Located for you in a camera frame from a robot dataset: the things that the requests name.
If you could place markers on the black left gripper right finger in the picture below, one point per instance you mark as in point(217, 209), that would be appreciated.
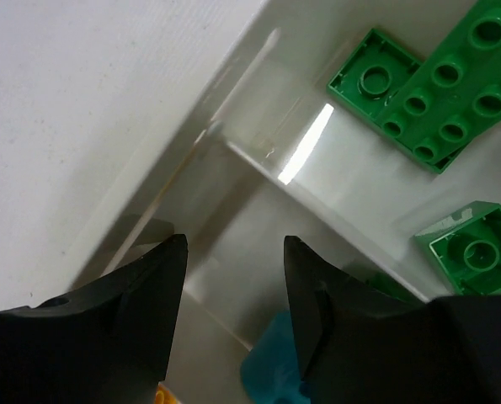
point(355, 344)

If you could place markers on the cyan rounded lego piece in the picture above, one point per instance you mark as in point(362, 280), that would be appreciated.
point(270, 372)

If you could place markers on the green lego plate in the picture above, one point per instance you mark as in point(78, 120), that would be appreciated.
point(373, 74)

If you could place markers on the white three-compartment container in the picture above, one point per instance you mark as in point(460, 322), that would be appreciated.
point(270, 151)

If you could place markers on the green square lego brick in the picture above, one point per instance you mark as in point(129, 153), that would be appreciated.
point(465, 247)

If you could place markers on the yellow long lego brick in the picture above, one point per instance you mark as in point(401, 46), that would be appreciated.
point(164, 395)

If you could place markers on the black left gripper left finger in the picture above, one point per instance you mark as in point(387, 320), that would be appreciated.
point(106, 342)

